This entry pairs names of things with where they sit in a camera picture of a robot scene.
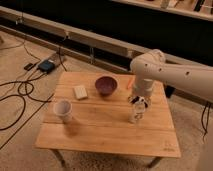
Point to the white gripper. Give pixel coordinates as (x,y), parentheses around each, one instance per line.
(143,88)

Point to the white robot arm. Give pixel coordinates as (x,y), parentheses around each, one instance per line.
(192,79)

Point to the purple ceramic bowl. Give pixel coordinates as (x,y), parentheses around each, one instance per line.
(106,85)

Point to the wooden folding table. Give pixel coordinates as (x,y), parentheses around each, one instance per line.
(101,124)

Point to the beige sponge block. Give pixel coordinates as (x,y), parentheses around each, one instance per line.
(80,92)

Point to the black power adapter box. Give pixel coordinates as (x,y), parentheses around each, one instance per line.
(46,66)

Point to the small black plug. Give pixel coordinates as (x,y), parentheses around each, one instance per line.
(29,66)

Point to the long wooden shelf rail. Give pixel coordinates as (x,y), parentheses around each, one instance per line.
(81,36)

